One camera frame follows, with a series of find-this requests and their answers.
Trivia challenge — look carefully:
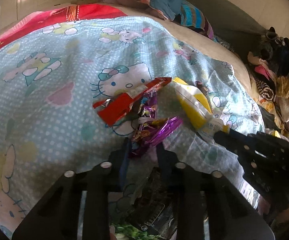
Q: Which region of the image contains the grey bed headboard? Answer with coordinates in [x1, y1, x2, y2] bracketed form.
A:
[186, 0, 266, 57]

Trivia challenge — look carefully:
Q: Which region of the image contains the striped colourful garment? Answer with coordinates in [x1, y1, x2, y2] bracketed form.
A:
[180, 0, 214, 41]

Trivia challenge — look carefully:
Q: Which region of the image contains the right hand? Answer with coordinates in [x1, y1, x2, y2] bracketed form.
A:
[257, 196, 289, 230]

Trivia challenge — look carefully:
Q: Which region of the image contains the red pink blanket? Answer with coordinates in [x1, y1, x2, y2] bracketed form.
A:
[0, 4, 126, 49]

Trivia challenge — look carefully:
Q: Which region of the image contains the purple candy wrapper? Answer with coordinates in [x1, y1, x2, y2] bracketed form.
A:
[129, 89, 182, 159]

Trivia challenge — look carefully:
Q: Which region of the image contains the beige bed mattress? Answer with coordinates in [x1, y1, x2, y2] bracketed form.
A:
[0, 3, 252, 95]

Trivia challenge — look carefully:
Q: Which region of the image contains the hello kitty blue quilt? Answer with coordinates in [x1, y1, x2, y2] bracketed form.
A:
[0, 17, 264, 239]

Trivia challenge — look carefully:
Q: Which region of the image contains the pile of clothes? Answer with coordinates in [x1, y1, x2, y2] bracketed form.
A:
[247, 27, 289, 139]

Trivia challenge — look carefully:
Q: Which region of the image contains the yellow white snack wrapper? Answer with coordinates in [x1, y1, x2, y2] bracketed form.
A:
[172, 77, 230, 136]

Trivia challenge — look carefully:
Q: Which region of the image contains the green snack wrapper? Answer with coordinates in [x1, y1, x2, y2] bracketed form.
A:
[109, 167, 177, 239]

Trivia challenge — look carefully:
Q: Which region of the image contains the red snack bar wrapper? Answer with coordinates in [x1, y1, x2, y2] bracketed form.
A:
[92, 77, 172, 126]

